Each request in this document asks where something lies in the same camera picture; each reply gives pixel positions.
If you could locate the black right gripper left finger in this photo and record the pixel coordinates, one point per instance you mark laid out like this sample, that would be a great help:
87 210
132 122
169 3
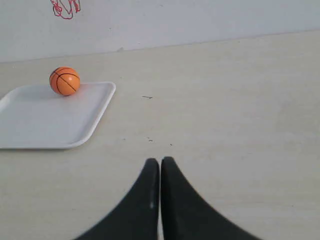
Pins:
136 216

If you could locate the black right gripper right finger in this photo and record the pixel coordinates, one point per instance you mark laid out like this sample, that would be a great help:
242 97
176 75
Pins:
186 215

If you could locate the white plastic tray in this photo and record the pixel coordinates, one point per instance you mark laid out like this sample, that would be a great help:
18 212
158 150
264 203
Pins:
34 117

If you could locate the red mini basketball hoop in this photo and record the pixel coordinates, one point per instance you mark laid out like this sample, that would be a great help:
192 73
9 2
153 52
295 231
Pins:
65 9

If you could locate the small orange basketball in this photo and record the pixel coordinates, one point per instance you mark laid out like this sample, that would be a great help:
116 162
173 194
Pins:
64 81

